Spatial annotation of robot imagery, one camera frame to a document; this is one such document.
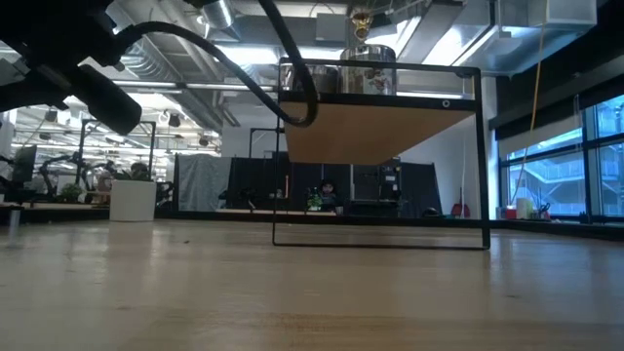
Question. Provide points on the red container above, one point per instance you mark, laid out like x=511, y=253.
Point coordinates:
x=510, y=213

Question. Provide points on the white round planter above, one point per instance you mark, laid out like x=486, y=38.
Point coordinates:
x=132, y=202

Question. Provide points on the gold candlestick holder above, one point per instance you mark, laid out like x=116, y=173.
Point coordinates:
x=362, y=29

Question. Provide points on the red floor item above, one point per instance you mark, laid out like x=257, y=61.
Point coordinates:
x=460, y=210

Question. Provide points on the small green plant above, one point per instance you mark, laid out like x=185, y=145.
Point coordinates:
x=70, y=192

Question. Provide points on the wooden shelf riser black frame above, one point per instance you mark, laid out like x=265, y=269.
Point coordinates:
x=370, y=136

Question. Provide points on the white paper roll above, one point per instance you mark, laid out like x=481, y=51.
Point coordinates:
x=524, y=208

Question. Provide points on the grey cloth partition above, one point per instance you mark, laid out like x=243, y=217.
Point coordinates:
x=205, y=183

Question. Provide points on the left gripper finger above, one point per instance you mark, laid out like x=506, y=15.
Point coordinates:
x=34, y=92
x=109, y=100

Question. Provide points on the silver candle tin floral label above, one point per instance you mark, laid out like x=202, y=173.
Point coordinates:
x=317, y=80
x=368, y=73

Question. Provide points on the black computer monitor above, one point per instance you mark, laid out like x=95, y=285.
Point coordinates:
x=24, y=163

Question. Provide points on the person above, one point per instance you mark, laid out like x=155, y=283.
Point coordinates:
x=328, y=195

